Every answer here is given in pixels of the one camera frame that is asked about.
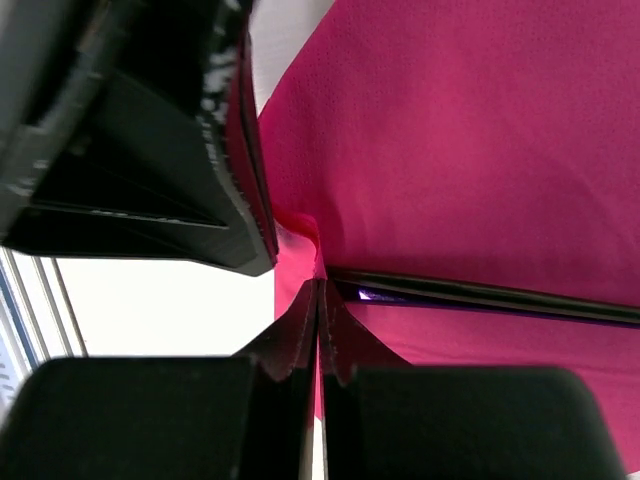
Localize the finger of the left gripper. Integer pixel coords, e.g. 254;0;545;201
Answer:
1;1;278;276

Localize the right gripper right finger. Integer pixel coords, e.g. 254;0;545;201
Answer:
319;280;626;479

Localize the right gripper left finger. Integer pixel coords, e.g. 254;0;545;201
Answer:
1;280;318;479

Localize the magenta paper napkin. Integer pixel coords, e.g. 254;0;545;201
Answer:
260;1;639;479

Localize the purple metallic spoon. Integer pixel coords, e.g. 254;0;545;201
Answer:
338;286;639;329

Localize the aluminium front rail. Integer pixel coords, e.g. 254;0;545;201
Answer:
1;248;88;413

